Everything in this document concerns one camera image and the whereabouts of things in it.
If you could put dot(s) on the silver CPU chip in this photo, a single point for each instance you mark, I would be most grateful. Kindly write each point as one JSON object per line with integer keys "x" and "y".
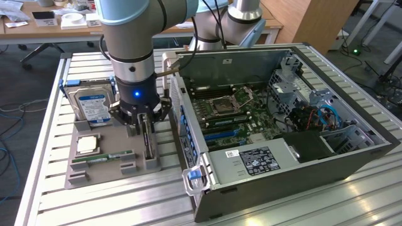
{"x": 87, "y": 144}

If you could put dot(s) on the silver disk bay cage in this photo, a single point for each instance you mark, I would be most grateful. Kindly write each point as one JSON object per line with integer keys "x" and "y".
{"x": 282, "y": 89}

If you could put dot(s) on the white box with black top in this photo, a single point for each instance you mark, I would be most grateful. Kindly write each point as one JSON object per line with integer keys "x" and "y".
{"x": 45, "y": 20}

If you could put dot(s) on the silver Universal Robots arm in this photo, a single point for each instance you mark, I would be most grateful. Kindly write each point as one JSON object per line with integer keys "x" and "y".
{"x": 131, "y": 28}

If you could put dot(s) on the CPU socket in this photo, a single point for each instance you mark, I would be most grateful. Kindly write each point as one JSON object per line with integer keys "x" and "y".
{"x": 221, "y": 104}

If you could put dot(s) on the grey power supply unit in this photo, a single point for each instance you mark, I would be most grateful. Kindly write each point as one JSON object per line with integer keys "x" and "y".
{"x": 261, "y": 160}

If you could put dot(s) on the small white card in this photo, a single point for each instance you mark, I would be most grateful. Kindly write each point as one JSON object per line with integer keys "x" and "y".
{"x": 15, "y": 24}

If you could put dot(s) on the black Nvidia graphics card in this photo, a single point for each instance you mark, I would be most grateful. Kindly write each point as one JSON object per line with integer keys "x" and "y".
{"x": 147, "y": 141}

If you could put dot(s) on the silver socket cover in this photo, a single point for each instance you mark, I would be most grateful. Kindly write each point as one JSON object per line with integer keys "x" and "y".
{"x": 245, "y": 96}

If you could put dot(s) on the clear plastic bag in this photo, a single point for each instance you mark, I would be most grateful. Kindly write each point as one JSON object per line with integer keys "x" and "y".
{"x": 13, "y": 11}

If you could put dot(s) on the small white labelled box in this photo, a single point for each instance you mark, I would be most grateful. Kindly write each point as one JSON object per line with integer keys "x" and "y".
{"x": 93, "y": 21}

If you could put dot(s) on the blue case latch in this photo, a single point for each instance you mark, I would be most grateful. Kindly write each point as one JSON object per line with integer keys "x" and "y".
{"x": 193, "y": 175}

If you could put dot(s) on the silver disk bay bracket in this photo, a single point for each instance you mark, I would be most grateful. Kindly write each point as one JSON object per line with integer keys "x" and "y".
{"x": 345, "y": 139}

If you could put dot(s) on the black office chair base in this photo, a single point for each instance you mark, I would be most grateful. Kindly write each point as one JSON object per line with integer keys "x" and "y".
{"x": 42, "y": 51}

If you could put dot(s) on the blue expansion slot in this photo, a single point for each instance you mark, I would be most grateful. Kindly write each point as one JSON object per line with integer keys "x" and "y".
{"x": 220, "y": 135}

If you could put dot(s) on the flat white box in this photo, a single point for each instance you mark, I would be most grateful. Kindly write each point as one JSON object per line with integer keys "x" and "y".
{"x": 74, "y": 26}

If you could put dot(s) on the white box with red dot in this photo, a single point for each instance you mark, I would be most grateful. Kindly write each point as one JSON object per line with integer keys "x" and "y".
{"x": 341, "y": 42}

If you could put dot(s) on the grey plastic parts rack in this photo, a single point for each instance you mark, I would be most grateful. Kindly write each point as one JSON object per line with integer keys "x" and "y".
{"x": 107, "y": 169}

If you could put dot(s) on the white table frame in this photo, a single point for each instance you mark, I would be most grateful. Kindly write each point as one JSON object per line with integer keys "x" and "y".
{"x": 368, "y": 23}

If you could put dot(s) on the grey cup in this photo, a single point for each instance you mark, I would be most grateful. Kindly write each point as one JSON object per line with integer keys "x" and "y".
{"x": 46, "y": 2}

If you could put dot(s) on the white tape roll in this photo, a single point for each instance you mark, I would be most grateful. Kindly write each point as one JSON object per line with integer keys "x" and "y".
{"x": 66, "y": 18}

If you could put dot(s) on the silver chipset heatsink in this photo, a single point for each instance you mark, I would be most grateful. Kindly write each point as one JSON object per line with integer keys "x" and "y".
{"x": 258, "y": 138}

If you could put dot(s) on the hard disk in blue caddy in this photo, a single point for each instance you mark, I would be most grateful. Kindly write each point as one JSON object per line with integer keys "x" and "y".
{"x": 91, "y": 106}

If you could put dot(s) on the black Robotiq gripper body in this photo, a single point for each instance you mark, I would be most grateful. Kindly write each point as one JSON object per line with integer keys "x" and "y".
{"x": 138, "y": 91}

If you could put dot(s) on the wooden office desk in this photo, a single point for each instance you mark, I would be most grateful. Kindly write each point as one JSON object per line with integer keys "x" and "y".
{"x": 38, "y": 33}

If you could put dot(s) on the green Dell motherboard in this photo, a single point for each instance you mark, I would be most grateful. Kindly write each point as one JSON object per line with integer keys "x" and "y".
{"x": 252, "y": 127}

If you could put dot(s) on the stack of white papers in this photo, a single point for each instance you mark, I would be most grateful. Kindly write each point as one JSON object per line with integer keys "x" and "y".
{"x": 185, "y": 25}

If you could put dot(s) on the device with green light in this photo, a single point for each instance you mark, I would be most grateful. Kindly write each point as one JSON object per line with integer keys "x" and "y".
{"x": 356, "y": 51}

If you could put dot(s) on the wooden cabinet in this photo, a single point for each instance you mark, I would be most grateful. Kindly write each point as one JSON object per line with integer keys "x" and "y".
{"x": 314, "y": 23}

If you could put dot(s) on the grey open PC case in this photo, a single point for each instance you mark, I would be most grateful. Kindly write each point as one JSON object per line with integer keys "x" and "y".
{"x": 282, "y": 195}

